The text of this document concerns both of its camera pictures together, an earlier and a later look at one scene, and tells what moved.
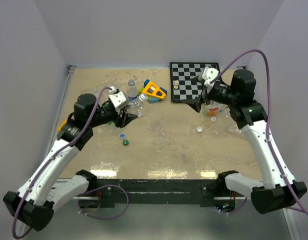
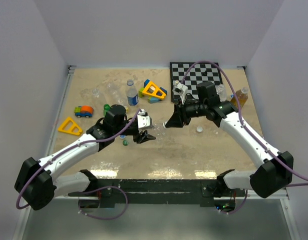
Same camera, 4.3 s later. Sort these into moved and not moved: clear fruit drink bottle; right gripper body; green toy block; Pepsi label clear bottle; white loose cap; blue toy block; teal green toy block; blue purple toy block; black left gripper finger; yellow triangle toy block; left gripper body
Moved: black left gripper finger; clear fruit drink bottle; left gripper body; right gripper body
Not moved: blue toy block; blue purple toy block; white loose cap; teal green toy block; green toy block; yellow triangle toy block; Pepsi label clear bottle
